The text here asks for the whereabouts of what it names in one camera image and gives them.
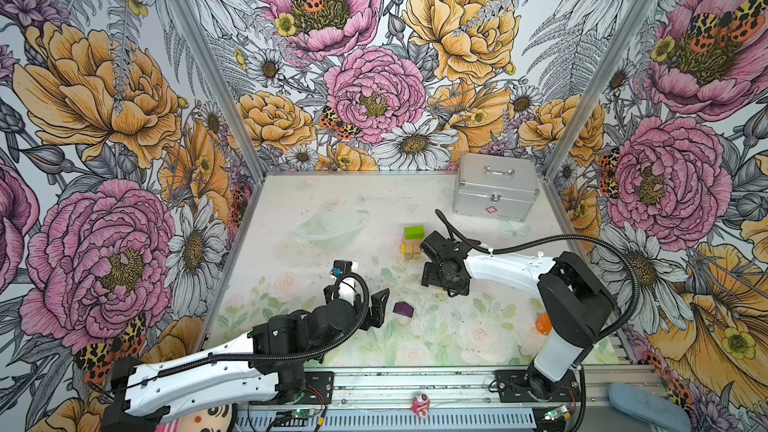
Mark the small red pink toy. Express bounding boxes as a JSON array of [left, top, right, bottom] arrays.
[[410, 393, 431, 419]]

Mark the silver metal case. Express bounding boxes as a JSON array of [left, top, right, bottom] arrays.
[[453, 153, 540, 222]]

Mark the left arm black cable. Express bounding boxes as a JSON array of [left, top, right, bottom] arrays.
[[107, 271, 372, 385]]

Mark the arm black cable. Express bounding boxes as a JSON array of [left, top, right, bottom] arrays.
[[107, 271, 372, 385], [434, 208, 642, 337]]

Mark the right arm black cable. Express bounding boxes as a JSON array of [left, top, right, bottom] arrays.
[[434, 208, 642, 337]]

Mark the green wood block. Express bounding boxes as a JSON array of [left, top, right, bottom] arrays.
[[403, 225, 425, 241]]

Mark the orange bottle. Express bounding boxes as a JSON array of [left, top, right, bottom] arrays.
[[535, 313, 553, 336]]

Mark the aluminium mounting rail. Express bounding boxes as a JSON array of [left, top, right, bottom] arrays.
[[234, 364, 664, 431]]

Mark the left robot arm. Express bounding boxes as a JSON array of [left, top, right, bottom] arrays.
[[101, 260, 390, 431]]

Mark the blue grey pad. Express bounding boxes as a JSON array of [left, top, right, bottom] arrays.
[[608, 382, 692, 432]]

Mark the purple wood block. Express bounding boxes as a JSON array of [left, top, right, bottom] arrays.
[[393, 302, 415, 318]]

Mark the plush doll toy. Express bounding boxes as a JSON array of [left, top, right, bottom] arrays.
[[155, 404, 237, 432]]

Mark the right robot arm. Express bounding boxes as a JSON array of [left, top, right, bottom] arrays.
[[420, 232, 616, 401]]

